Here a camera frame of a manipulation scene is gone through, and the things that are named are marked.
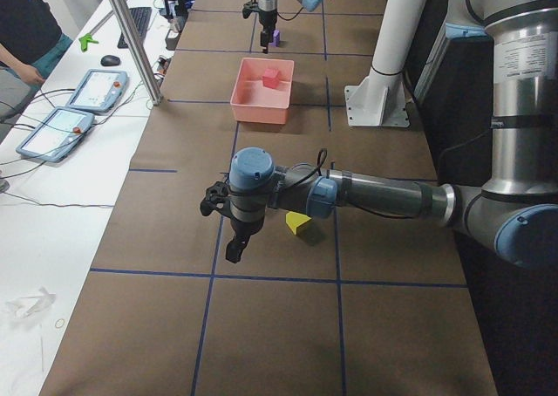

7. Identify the red foam cube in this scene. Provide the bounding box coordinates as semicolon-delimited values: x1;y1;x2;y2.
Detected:
262;67;280;89

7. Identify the person in dark shirt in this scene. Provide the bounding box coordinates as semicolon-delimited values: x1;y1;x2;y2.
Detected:
1;0;72;88

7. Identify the pink plastic bin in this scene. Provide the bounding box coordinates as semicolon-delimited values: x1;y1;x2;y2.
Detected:
230;58;295;125

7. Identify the teach pendant tablet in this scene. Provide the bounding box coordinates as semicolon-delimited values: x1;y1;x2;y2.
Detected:
66;69;128;113
16;106;95;163

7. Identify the purple foam cube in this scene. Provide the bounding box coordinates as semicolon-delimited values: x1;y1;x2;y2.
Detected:
270;30;281;47

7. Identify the black keyboard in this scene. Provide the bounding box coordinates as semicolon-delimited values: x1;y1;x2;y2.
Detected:
129;7;152;44

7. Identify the green plastic clamp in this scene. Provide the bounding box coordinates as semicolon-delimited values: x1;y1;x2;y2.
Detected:
78;33;99;52

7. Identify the lower teach pendant tablet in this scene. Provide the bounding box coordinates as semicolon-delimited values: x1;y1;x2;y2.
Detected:
16;106;95;163

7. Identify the yellow foam cube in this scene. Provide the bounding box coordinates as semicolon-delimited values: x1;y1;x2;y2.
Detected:
285;211;312;236

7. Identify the crumpled clear plastic wrap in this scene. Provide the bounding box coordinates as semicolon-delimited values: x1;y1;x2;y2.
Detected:
4;287;57;321

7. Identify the black computer mouse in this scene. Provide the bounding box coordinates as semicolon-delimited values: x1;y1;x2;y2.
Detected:
100;55;121;67

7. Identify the upper teach pendant tablet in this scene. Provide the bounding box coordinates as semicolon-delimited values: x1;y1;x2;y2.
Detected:
66;69;128;113

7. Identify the aluminium frame post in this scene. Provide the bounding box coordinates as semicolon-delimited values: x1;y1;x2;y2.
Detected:
109;0;162;106

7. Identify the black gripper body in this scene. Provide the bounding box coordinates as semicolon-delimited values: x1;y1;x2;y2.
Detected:
230;217;264;240
259;10;276;32

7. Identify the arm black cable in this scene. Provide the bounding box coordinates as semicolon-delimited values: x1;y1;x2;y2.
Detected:
226;147;419;219

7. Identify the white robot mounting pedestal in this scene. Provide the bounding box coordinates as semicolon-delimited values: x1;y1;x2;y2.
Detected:
344;0;426;128

